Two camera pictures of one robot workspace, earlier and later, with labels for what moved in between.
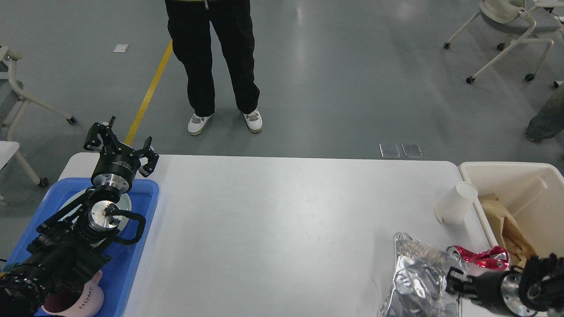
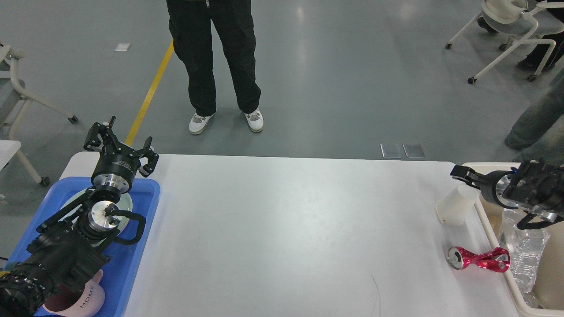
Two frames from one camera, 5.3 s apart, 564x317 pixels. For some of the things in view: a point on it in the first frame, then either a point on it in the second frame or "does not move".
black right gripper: (498, 289) -> (492, 185)
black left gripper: (117, 166) does not move
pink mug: (85, 302) does not move
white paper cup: (451, 208) does not move
